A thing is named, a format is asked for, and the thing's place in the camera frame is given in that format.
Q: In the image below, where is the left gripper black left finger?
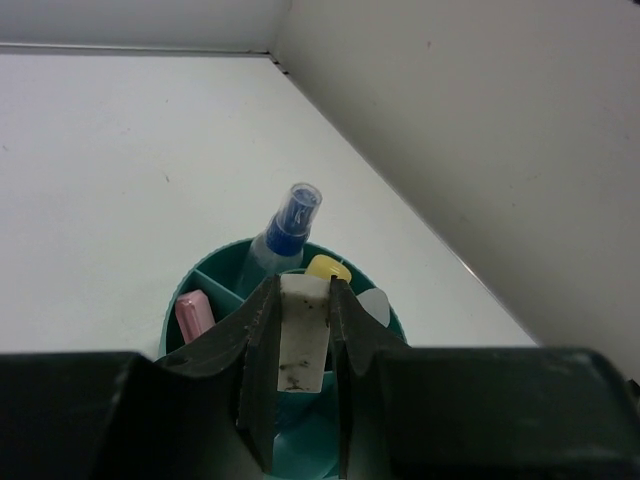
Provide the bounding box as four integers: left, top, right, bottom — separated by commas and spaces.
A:
1, 277, 280, 479

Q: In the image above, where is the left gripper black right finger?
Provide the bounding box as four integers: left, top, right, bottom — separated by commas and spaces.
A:
328, 280, 639, 479

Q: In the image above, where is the pink highlighter marker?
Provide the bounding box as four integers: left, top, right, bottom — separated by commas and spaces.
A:
174, 289, 215, 344

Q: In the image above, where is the beige eraser block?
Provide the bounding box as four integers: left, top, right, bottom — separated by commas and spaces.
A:
277, 274, 330, 393

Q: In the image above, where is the white item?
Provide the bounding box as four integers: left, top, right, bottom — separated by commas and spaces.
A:
356, 288, 391, 327

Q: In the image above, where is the yellow highlighter marker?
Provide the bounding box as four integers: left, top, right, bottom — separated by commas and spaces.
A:
305, 254, 352, 283

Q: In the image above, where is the clear spray bottle blue cap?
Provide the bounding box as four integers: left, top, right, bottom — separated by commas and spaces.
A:
236, 183, 323, 297

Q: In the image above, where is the teal round divided container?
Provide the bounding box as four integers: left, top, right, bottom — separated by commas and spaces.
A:
153, 238, 410, 479

